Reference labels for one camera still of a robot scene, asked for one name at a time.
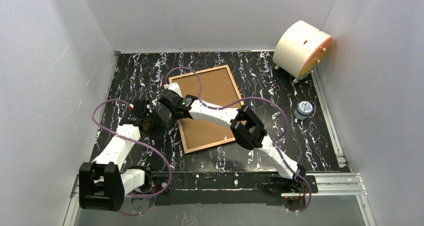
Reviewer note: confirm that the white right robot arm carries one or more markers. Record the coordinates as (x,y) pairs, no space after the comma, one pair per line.
(248,130)

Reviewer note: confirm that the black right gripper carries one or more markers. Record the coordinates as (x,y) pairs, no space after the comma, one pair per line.
(167,98)

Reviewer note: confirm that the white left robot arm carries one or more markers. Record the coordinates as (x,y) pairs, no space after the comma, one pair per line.
(102,183)

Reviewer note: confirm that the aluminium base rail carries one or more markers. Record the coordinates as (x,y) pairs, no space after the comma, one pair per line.
(239,198)

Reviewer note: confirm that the brown backing board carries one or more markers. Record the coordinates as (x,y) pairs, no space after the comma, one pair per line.
(219,88)

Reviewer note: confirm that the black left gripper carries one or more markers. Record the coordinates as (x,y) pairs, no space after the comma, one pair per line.
(154,119)

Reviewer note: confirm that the wooden picture frame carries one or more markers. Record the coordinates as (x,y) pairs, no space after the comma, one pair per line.
(210,126)

